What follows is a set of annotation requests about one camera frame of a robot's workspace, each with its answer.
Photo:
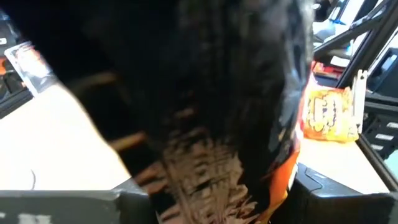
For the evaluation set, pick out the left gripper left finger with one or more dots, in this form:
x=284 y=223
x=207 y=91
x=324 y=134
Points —
x=133 y=202

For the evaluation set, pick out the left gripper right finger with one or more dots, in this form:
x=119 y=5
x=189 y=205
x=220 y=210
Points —
x=317 y=202

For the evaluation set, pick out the orange Saucy Noods noodle pack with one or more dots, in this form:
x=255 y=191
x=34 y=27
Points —
x=329 y=115

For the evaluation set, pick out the clear plastic bin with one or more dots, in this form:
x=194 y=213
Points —
x=20 y=73

